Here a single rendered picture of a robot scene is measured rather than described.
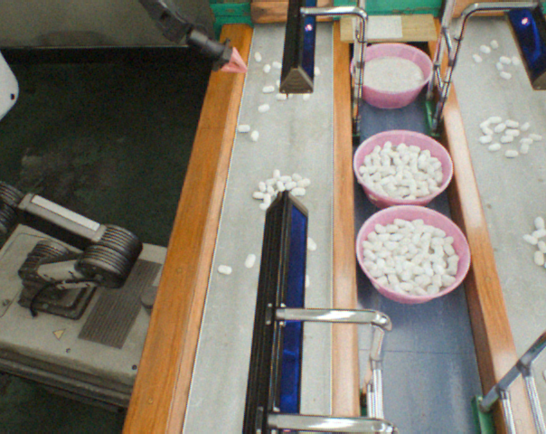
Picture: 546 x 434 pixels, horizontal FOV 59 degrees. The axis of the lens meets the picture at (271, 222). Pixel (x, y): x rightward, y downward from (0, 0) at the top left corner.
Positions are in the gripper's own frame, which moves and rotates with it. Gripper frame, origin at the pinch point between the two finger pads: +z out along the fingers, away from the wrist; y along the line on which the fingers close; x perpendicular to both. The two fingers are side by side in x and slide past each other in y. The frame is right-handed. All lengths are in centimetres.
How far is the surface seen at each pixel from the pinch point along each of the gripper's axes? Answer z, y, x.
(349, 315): 6, -96, -38
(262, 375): -2, -104, -29
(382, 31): 39, 31, -24
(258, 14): 2.1, 37.1, 1.3
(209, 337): 8, -83, 10
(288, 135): 18.2, -17.2, -0.4
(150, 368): -2, -92, 15
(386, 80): 42.3, 10.0, -20.1
